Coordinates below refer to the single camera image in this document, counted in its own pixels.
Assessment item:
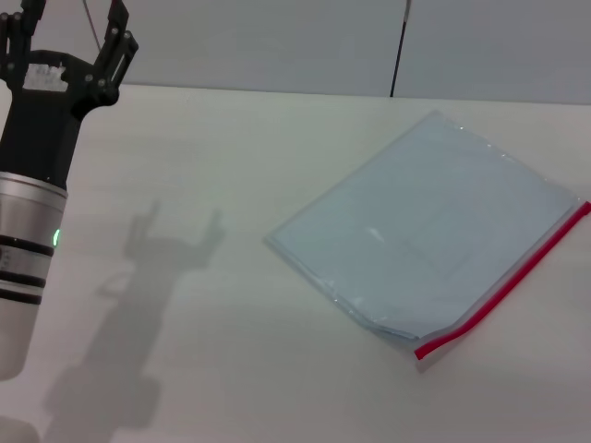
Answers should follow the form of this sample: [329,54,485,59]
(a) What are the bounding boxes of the clear red-zip document bag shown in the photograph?
[263,109,591,373]

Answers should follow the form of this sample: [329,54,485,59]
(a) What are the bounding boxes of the pale blue paper sheets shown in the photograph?
[267,113,576,343]

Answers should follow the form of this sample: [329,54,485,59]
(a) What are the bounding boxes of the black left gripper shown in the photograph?
[0,0,140,191]

